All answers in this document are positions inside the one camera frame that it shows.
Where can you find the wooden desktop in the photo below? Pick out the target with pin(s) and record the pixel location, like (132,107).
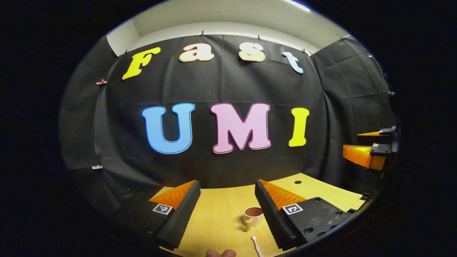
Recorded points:
(221,214)

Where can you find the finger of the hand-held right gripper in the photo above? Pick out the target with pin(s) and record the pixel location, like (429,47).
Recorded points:
(387,130)
(364,157)

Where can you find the black backdrop cloth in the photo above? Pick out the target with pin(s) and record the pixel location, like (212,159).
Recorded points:
(214,85)

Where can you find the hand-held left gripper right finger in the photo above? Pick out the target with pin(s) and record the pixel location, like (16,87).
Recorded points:
(271,217)

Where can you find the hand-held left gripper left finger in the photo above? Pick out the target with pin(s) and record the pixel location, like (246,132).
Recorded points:
(180,217)

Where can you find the white toothbrush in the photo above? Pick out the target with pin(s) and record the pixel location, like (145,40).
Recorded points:
(256,246)

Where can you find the white cloth tag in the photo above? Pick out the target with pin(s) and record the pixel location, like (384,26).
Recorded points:
(96,167)

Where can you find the copper clip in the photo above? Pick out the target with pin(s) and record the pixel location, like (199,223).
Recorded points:
(101,82)

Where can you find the black desk edge object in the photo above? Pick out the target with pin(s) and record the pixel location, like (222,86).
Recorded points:
(365,196)

